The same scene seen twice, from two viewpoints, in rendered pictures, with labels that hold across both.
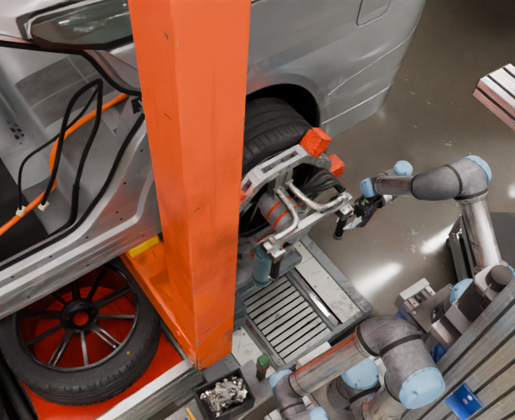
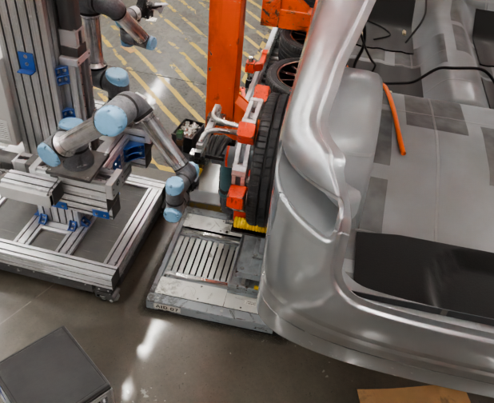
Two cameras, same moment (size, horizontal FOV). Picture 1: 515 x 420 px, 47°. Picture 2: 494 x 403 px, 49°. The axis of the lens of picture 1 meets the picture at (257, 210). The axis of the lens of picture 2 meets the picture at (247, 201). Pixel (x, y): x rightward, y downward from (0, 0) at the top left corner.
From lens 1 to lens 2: 3.39 m
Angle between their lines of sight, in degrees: 77
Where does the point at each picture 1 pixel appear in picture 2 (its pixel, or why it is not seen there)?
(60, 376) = not seen: hidden behind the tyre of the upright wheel
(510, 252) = (39, 368)
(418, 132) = not seen: outside the picture
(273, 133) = (271, 105)
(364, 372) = (114, 72)
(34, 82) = (451, 105)
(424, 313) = (97, 157)
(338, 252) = (209, 340)
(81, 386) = not seen: hidden behind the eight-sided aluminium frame
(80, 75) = (438, 116)
